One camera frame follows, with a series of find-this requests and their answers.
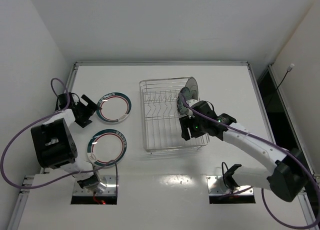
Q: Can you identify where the green red rimmed plate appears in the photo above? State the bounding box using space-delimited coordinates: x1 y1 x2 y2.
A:
96 92 132 124
86 129 128 168

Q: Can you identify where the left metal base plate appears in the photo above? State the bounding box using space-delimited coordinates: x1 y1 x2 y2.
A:
72 176 118 197

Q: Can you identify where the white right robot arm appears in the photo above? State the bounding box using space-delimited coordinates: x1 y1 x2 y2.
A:
71 99 308 202

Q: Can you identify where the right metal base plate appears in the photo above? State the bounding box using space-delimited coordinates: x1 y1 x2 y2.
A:
206 175 254 197

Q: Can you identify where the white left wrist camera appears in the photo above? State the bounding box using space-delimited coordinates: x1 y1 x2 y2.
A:
71 93 80 103

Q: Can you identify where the black hanging cable with plug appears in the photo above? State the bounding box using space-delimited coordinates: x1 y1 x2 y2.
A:
264 63 295 108

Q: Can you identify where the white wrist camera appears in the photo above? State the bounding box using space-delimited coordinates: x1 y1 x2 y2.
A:
71 93 80 103
186 99 199 107

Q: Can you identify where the metal base plate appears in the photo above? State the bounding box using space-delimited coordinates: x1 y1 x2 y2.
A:
72 176 118 197
206 175 254 197

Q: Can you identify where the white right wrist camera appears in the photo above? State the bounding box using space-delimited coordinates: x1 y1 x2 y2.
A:
186 99 199 107

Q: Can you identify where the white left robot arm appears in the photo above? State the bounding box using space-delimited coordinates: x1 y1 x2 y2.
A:
31 92 107 194

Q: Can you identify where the chrome wire dish rack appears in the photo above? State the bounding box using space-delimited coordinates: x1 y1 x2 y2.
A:
139 77 209 153

